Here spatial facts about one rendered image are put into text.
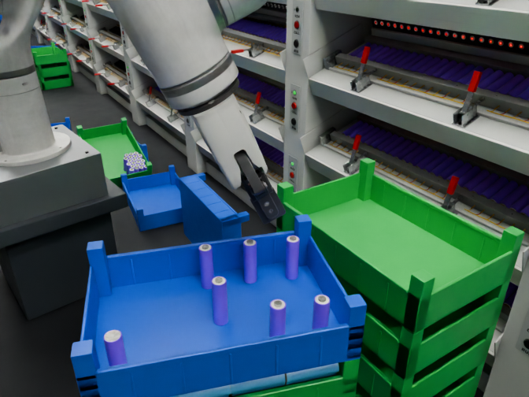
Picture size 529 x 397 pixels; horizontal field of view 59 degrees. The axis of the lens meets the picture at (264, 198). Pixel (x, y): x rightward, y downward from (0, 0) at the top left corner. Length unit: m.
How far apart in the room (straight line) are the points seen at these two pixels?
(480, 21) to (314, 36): 0.44
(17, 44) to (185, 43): 0.72
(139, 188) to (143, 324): 1.26
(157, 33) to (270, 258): 0.36
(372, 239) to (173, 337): 0.35
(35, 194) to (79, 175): 0.10
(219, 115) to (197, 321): 0.26
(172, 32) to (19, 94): 0.73
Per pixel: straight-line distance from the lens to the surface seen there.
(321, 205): 0.83
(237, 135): 0.50
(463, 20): 0.88
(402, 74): 1.04
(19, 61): 1.16
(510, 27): 0.84
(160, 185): 1.86
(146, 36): 0.48
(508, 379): 1.03
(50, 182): 1.15
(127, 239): 1.55
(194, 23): 0.48
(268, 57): 1.36
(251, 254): 0.63
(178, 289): 0.66
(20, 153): 1.21
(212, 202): 1.29
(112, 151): 2.03
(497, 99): 0.92
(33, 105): 1.19
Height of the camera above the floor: 0.82
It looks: 28 degrees down
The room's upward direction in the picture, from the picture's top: straight up
